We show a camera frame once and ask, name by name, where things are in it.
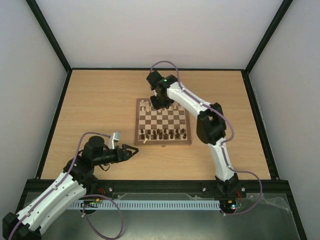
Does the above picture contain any clear plastic sheet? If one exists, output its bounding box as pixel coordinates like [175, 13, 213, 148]
[246, 193, 292, 214]

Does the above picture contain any white slotted cable duct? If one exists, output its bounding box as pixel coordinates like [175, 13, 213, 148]
[68, 200, 221, 211]

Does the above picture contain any wooden chess board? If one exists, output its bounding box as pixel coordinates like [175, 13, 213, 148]
[134, 98, 192, 146]

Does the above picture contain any black enclosure frame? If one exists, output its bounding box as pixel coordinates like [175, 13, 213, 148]
[24, 0, 320, 240]

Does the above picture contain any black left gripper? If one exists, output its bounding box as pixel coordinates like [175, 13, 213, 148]
[94, 143, 139, 165]

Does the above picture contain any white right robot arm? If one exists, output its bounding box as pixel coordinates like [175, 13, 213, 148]
[135, 70, 239, 196]

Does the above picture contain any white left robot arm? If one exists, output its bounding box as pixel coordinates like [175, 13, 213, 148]
[2, 132, 139, 240]

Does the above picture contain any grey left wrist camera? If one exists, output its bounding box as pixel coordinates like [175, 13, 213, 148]
[108, 131, 121, 149]

